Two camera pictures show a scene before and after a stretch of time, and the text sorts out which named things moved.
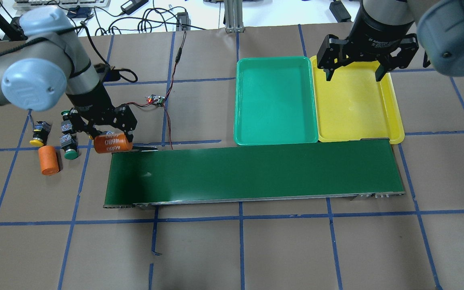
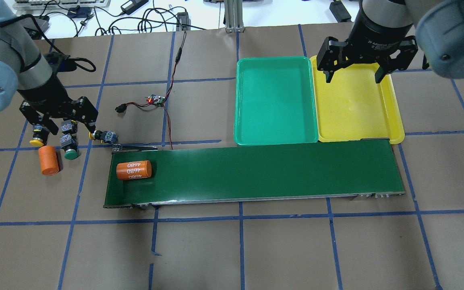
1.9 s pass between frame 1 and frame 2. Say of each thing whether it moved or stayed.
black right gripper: stayed
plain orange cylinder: stayed
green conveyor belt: stayed
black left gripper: moved
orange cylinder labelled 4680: moved
